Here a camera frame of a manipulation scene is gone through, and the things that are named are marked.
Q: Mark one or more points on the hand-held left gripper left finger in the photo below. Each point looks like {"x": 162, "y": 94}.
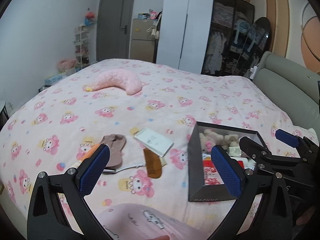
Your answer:
{"x": 96, "y": 170}

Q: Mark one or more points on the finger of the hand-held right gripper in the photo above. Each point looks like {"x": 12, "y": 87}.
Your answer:
{"x": 260, "y": 155}
{"x": 287, "y": 136}

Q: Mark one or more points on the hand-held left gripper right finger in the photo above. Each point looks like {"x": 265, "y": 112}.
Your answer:
{"x": 225, "y": 172}

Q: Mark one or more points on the black cardboard box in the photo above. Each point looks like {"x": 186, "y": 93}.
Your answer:
{"x": 200, "y": 182}

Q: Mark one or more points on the brown wooden comb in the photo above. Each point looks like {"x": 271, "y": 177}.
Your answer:
{"x": 152, "y": 165}

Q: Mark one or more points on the red printed packet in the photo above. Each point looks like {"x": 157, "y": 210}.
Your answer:
{"x": 212, "y": 175}

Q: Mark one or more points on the orange tube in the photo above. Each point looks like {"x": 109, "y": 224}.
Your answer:
{"x": 86, "y": 153}

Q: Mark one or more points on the small white box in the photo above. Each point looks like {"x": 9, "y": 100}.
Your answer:
{"x": 235, "y": 151}

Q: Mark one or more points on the brown sock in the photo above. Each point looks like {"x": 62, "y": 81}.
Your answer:
{"x": 115, "y": 150}

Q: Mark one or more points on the beige plush toy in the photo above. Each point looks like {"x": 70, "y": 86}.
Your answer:
{"x": 212, "y": 136}

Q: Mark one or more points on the grey padded headboard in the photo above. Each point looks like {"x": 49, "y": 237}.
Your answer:
{"x": 287, "y": 90}

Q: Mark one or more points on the translucent yellow plastic item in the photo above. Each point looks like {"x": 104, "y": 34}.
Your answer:
{"x": 163, "y": 162}

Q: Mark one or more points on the white spiral notepad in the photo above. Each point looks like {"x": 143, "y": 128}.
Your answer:
{"x": 153, "y": 141}

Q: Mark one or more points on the white power strip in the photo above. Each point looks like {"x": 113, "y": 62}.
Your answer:
{"x": 252, "y": 72}

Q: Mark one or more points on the pink cartoon printed blanket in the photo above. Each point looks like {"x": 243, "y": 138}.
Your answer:
{"x": 175, "y": 100}

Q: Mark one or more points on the pink crescent plush pillow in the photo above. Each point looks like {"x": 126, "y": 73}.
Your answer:
{"x": 117, "y": 78}

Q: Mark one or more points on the blue tissue box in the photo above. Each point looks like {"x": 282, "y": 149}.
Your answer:
{"x": 55, "y": 78}

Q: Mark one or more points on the black framed floor mirror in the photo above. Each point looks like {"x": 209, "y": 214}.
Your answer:
{"x": 260, "y": 37}

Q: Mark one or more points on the pink round cushion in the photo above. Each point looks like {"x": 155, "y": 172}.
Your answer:
{"x": 67, "y": 63}

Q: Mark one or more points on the black glass cabinet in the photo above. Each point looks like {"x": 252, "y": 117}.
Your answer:
{"x": 225, "y": 35}

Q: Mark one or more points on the white shelf rack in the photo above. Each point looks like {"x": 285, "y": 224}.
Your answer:
{"x": 82, "y": 47}

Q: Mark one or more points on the grey fridge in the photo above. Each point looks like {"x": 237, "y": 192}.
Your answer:
{"x": 142, "y": 40}

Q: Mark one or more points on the grey door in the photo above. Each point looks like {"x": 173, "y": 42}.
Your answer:
{"x": 115, "y": 25}

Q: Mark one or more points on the white wardrobe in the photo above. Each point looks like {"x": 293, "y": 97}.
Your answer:
{"x": 185, "y": 27}

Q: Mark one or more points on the hanging white bag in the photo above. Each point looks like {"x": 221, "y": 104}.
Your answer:
{"x": 154, "y": 28}

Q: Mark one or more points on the red and blue plush toy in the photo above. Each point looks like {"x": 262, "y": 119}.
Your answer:
{"x": 90, "y": 16}

